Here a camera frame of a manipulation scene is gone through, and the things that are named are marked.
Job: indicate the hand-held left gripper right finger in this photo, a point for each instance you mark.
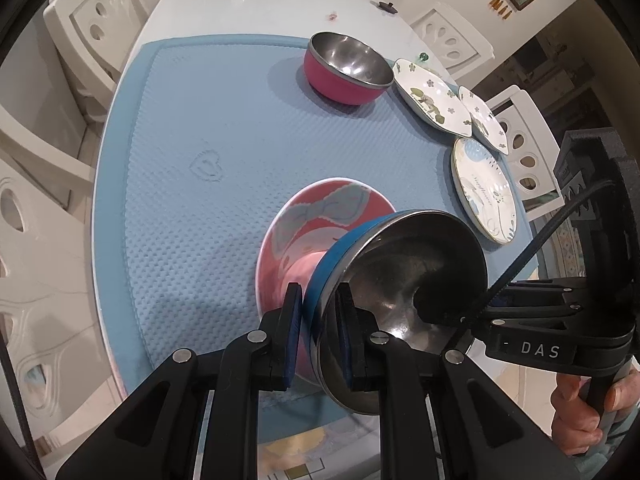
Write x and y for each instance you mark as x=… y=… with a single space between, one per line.
x=345 y=340

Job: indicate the patterned sofa cover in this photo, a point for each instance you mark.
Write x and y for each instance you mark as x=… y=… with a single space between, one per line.
x=565 y=250

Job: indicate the round white plate blue print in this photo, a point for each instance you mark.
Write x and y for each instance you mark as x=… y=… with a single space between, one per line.
x=485 y=195

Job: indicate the small floral plate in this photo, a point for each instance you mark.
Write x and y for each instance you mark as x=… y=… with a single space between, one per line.
x=487 y=120

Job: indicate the white carved chair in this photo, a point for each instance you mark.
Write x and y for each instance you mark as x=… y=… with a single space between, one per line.
x=440 y=30
x=50 y=285
x=115 y=15
x=537 y=130

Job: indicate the floral plate with tree print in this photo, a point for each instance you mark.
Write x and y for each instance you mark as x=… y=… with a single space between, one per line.
x=425 y=90

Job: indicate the blue steel bowl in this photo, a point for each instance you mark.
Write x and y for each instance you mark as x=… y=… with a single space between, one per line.
x=425 y=250

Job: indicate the small black object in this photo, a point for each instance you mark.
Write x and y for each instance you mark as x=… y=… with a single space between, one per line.
x=387 y=6

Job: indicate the pink cartoon bowl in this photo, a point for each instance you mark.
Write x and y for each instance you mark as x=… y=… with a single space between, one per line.
x=310 y=230

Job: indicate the blue textured mat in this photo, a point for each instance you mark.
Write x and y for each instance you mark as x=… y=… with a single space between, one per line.
x=200 y=110

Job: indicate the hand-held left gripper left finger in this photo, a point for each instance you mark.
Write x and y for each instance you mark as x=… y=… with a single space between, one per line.
x=292 y=340

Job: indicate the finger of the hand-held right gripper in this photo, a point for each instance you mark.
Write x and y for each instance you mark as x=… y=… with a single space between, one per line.
x=540 y=297

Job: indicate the orange wall ornament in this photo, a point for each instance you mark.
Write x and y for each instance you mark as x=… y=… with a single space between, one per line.
x=498 y=8

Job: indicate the person's right hand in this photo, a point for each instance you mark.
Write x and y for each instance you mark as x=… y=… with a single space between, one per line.
x=570 y=420

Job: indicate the dark cabinet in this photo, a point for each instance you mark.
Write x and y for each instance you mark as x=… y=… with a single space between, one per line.
x=545 y=80

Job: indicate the pink steel bowl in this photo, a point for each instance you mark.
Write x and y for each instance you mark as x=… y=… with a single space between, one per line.
x=330 y=80

